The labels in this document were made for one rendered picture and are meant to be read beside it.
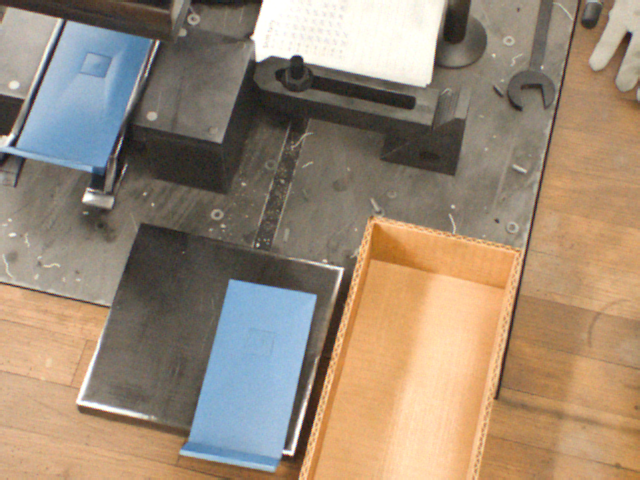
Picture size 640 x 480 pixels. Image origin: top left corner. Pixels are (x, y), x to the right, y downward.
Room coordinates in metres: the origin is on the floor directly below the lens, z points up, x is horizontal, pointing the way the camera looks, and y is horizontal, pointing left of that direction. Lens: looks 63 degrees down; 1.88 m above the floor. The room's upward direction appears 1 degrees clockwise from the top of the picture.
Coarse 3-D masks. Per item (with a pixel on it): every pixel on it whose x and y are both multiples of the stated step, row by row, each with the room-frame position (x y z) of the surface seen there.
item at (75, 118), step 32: (64, 32) 0.64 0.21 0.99; (96, 32) 0.64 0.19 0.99; (64, 64) 0.61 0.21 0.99; (128, 64) 0.61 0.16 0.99; (64, 96) 0.58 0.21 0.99; (96, 96) 0.58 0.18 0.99; (128, 96) 0.58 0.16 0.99; (32, 128) 0.55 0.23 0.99; (64, 128) 0.55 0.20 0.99; (96, 128) 0.55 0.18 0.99; (64, 160) 0.51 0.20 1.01; (96, 160) 0.52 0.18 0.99
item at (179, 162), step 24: (240, 96) 0.59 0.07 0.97; (0, 120) 0.58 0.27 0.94; (240, 120) 0.59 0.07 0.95; (168, 144) 0.55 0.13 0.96; (192, 144) 0.55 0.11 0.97; (240, 144) 0.58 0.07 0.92; (168, 168) 0.55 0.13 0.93; (192, 168) 0.55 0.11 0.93; (216, 168) 0.54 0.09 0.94; (216, 192) 0.54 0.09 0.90
